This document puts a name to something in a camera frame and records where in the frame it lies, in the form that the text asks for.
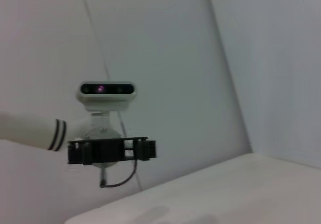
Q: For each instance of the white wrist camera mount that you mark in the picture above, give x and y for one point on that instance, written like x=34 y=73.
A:
x=100 y=119

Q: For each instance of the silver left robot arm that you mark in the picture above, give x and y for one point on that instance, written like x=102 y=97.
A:
x=25 y=131

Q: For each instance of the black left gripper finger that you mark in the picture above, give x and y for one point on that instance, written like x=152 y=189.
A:
x=87 y=153
x=148 y=150

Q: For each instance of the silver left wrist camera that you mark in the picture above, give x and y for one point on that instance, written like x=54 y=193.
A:
x=105 y=98

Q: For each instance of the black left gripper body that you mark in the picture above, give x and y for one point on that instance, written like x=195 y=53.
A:
x=107 y=150

